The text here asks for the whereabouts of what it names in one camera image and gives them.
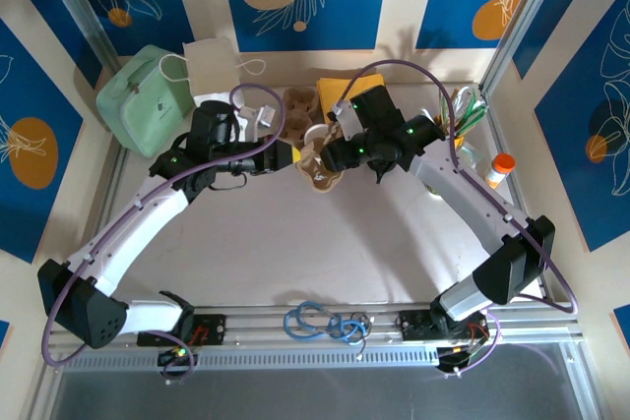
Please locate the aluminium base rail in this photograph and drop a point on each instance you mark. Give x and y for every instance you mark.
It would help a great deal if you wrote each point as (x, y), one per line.
(256, 329)

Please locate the clear plastic sachet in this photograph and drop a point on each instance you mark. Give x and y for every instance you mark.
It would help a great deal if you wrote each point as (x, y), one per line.
(472, 157)

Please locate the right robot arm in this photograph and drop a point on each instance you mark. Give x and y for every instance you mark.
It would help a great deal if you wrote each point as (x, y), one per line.
(482, 194)

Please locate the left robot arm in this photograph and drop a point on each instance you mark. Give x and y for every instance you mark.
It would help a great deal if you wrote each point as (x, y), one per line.
(128, 233)

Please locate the yellow paper napkin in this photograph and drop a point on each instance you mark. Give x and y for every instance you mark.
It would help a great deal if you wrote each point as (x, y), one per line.
(329, 93)

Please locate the stack of paper cups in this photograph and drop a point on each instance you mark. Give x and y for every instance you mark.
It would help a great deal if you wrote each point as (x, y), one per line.
(312, 136)

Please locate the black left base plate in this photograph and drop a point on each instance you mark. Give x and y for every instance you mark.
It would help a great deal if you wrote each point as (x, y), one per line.
(211, 329)

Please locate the cardboard cup carrier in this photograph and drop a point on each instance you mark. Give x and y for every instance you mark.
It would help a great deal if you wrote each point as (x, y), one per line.
(320, 179)

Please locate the white paper carry bag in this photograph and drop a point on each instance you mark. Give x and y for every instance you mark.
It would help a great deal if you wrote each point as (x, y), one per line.
(211, 66)

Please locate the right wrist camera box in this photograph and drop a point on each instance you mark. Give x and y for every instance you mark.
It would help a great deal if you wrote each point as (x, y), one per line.
(347, 120)

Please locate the small black controller board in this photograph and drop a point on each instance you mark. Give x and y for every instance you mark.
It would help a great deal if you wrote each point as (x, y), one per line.
(170, 356)
(450, 358)

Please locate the orange capped white bottle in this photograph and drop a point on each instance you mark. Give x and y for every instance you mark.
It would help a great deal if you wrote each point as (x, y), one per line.
(497, 176)

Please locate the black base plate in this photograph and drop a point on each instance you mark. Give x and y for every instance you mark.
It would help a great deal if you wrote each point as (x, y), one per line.
(211, 329)
(413, 326)

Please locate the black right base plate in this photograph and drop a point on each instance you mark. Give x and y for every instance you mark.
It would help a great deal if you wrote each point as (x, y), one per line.
(413, 326)

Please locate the mint green lunch bag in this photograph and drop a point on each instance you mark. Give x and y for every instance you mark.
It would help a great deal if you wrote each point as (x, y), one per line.
(143, 105)

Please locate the aluminium frame post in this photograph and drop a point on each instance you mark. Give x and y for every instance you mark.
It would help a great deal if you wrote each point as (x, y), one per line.
(522, 17)
(79, 2)

